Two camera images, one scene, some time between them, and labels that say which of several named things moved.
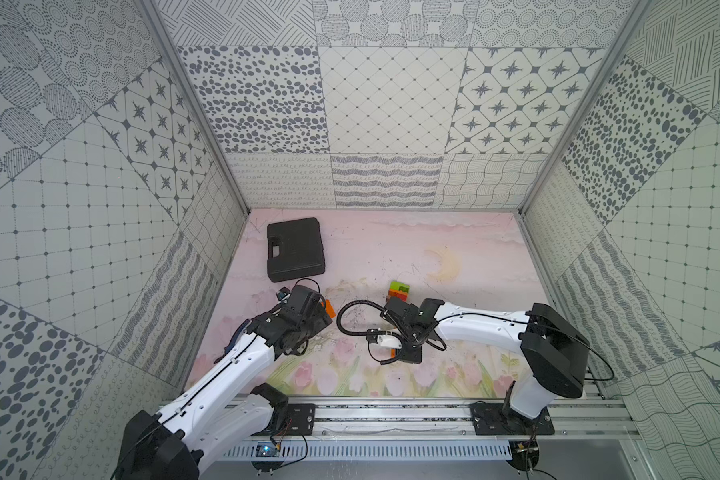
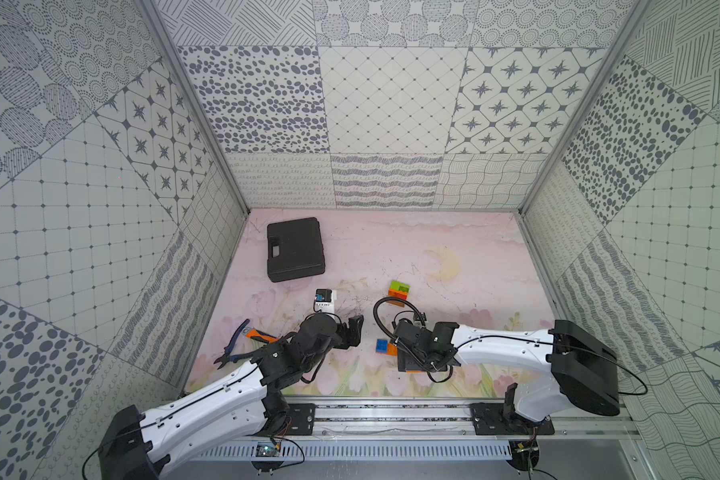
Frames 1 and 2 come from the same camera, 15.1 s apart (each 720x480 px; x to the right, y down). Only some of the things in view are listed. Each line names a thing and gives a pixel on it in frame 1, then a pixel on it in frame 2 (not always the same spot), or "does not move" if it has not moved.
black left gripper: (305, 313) → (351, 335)
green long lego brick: (399, 286) does not move
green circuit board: (268, 449) does not move
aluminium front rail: (607, 416) does not move
